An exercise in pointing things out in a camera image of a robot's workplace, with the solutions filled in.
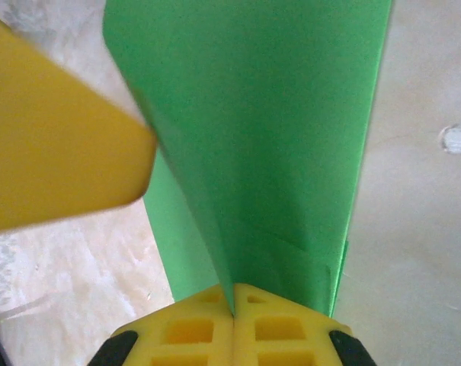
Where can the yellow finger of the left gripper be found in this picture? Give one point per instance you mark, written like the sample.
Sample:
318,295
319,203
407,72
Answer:
55,145

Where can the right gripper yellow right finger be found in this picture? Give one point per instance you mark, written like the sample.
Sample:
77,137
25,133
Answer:
279,331

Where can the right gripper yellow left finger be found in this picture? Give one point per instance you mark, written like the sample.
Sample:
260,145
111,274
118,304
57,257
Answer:
184,331

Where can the green cloth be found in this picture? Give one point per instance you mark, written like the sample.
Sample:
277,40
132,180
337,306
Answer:
253,133

